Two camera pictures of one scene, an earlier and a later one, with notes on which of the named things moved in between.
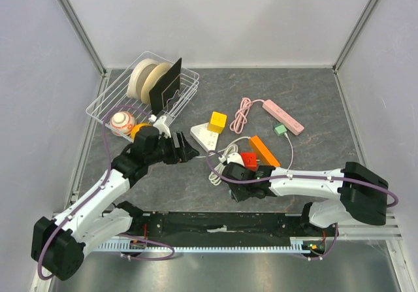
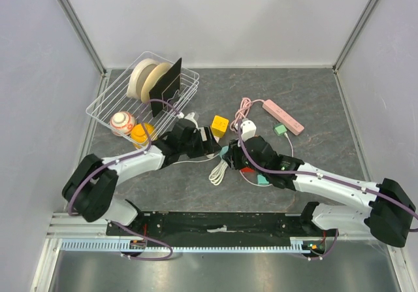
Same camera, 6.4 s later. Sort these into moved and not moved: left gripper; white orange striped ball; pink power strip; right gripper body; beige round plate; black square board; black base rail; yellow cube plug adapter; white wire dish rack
Moved: left gripper; right gripper body; yellow cube plug adapter
Not moved: black base rail; pink power strip; beige round plate; white wire dish rack; black square board; white orange striped ball
